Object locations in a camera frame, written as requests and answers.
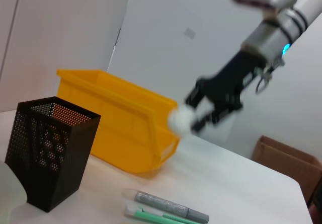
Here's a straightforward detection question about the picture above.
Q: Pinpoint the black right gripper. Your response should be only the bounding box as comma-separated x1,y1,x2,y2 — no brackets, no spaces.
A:
185,50,271,133

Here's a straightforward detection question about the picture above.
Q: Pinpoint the white paper ball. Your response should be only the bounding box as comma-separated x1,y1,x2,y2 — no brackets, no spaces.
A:
167,105,196,136

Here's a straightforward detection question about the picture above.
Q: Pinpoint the grey marker pen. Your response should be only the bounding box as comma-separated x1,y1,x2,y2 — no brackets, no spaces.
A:
123,188,210,223

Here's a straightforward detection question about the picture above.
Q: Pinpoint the mint green utility knife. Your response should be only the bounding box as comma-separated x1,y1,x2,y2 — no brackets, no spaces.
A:
125,203,202,224

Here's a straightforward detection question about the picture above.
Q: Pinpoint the black mesh pen holder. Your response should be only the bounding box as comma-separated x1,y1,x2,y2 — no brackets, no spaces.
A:
5,96,101,212

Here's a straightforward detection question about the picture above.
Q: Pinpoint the yellow plastic bin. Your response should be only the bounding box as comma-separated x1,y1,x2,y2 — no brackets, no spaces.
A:
56,69,181,174

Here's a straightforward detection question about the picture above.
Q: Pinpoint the brown cardboard box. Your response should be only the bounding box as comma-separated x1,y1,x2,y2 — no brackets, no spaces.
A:
252,135,322,204

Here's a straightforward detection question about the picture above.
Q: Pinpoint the person in dark clothes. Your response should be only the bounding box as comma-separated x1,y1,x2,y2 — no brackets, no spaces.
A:
308,188,322,224

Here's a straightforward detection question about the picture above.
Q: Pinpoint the right gripper cable with plug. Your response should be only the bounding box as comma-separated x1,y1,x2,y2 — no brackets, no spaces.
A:
255,65,274,94

